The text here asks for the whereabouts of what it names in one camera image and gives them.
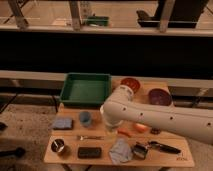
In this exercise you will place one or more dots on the purple bowl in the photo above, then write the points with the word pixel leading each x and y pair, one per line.
pixel 159 96

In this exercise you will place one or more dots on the grey crumpled cloth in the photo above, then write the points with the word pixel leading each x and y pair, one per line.
pixel 120 152

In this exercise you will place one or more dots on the blue sponge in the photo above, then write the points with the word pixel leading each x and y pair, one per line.
pixel 62 124

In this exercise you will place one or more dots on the dark red chili strip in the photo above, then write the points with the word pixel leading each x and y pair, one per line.
pixel 155 131

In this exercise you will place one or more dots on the red bowl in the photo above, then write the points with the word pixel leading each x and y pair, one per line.
pixel 132 83

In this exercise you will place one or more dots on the black metal clip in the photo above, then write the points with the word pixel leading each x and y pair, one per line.
pixel 140 150

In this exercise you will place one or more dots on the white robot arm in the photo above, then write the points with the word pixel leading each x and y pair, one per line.
pixel 193 123

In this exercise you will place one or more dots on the black handled peeler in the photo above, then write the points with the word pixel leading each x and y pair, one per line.
pixel 164 147

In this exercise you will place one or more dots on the black object on shelf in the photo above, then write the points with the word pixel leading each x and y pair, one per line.
pixel 185 14

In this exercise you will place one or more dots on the blue plastic cup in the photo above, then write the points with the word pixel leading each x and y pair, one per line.
pixel 85 118

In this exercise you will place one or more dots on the orange carrot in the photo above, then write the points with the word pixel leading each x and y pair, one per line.
pixel 124 132

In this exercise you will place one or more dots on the small metal cup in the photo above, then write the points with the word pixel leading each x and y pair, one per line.
pixel 58 146

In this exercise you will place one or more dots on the black rectangular sponge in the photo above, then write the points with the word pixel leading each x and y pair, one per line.
pixel 89 152

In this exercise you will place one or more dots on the orange yellow fruit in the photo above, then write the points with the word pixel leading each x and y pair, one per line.
pixel 140 127

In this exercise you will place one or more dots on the green plastic tray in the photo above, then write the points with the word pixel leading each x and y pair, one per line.
pixel 85 89

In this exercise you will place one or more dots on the green box on shelf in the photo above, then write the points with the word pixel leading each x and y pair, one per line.
pixel 97 20

